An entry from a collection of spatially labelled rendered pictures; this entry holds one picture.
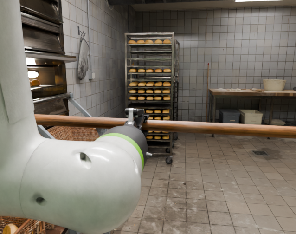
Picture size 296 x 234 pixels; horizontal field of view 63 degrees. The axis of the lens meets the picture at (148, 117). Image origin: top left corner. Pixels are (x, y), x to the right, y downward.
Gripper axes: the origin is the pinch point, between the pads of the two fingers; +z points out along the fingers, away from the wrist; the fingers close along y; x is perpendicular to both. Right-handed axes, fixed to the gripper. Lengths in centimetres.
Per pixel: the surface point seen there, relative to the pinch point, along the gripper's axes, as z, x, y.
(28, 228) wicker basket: 17, -49, 48
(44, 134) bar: 36, -51, 14
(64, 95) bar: 76, -60, 1
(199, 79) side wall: 497, 49, 6
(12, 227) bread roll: 22, -61, 52
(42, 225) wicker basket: 27, -49, 53
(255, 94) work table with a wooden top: 411, 147, 31
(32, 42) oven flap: 105, -97, -34
